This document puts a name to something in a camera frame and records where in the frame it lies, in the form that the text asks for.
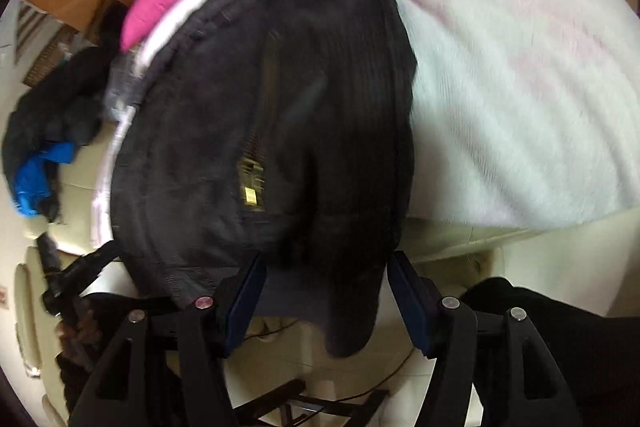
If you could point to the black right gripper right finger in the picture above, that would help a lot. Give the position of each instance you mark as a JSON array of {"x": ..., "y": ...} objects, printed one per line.
[{"x": 501, "y": 357}]

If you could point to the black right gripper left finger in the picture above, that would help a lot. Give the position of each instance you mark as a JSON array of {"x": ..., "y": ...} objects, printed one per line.
[{"x": 165, "y": 369}]

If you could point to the black jacket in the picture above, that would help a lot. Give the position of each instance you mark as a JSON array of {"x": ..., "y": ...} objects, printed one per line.
[{"x": 276, "y": 129}]

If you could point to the dark clothes pile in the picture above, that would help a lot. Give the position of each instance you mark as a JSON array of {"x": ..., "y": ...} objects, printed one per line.
[{"x": 66, "y": 106}]

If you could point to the blue garment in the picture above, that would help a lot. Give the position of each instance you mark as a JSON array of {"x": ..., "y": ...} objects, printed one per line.
[{"x": 33, "y": 183}]

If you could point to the white bed blanket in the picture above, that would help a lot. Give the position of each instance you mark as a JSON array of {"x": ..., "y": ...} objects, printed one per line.
[{"x": 524, "y": 113}]

